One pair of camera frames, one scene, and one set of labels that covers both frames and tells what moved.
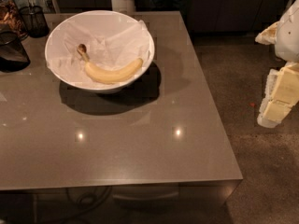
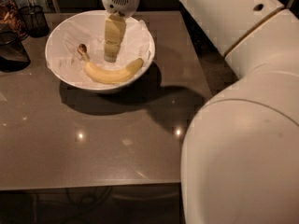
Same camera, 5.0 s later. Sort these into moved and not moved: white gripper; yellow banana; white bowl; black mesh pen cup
Moved: white gripper
Not moved: yellow banana; white bowl; black mesh pen cup
